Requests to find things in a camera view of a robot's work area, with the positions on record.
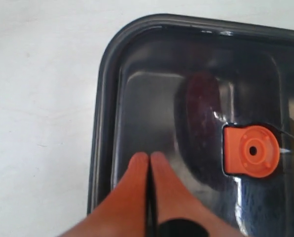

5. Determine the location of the red sausage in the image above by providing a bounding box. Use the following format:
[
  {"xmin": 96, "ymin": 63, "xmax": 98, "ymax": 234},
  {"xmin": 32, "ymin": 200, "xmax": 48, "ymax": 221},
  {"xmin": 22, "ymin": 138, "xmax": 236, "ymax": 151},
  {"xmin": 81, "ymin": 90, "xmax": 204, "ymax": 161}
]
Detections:
[{"xmin": 174, "ymin": 71, "xmax": 232, "ymax": 191}]

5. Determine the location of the transparent lunchbox lid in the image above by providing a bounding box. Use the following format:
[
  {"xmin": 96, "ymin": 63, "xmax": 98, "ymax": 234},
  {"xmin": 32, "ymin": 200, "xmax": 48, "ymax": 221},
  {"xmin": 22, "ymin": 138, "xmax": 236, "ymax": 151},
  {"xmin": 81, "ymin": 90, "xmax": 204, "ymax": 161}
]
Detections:
[{"xmin": 87, "ymin": 14, "xmax": 294, "ymax": 237}]

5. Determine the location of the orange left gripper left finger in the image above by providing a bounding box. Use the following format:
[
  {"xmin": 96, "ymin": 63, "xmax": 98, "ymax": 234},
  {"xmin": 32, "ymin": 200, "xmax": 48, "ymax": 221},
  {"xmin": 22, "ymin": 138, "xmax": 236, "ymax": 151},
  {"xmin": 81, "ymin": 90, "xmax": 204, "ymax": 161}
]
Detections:
[{"xmin": 62, "ymin": 152, "xmax": 148, "ymax": 237}]

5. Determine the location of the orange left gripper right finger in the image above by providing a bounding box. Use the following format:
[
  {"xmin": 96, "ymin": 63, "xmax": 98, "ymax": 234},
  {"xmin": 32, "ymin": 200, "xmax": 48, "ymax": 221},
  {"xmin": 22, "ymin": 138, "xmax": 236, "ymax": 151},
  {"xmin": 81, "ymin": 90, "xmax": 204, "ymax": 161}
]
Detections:
[{"xmin": 150, "ymin": 152, "xmax": 243, "ymax": 237}]

